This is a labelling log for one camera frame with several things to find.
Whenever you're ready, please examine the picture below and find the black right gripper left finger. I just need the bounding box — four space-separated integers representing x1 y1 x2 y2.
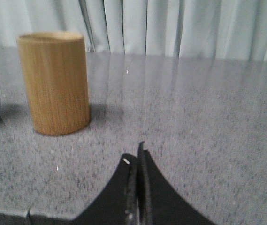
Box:
29 153 139 225

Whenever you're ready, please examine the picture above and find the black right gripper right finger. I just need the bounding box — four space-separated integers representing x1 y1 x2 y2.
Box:
137 142 213 225

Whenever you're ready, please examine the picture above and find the bamboo cylinder holder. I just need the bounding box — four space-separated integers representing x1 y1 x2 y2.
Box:
16 31 90 135

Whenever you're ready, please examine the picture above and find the white curtain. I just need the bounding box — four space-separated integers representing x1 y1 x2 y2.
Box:
0 0 267 61

